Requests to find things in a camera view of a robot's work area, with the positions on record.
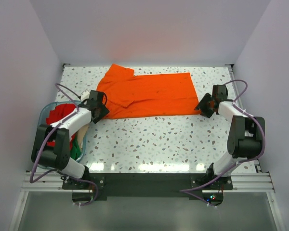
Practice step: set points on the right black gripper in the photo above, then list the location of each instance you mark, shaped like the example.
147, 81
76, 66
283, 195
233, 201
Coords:
201, 106

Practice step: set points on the green t shirt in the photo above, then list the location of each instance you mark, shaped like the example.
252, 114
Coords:
75, 150

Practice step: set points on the clear blue plastic bin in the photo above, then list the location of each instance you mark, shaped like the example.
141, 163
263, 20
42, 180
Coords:
42, 121

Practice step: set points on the beige t shirt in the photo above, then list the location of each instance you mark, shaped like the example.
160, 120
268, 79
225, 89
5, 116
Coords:
80, 135

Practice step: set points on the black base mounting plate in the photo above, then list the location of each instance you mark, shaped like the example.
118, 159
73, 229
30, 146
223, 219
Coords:
106, 185

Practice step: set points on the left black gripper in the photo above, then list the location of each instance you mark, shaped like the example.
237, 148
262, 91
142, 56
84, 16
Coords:
104, 112

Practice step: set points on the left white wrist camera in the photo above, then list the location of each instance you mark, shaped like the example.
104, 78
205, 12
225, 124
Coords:
84, 95

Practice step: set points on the aluminium frame rail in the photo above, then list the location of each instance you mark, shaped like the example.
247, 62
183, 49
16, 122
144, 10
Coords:
242, 182

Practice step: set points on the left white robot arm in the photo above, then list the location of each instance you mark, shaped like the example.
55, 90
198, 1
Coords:
52, 142

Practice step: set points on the orange t shirt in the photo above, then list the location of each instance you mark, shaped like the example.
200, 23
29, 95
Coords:
131, 96

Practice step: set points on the red t shirt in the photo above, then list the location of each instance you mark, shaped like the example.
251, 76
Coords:
59, 112

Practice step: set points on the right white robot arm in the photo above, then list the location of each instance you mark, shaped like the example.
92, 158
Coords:
246, 138

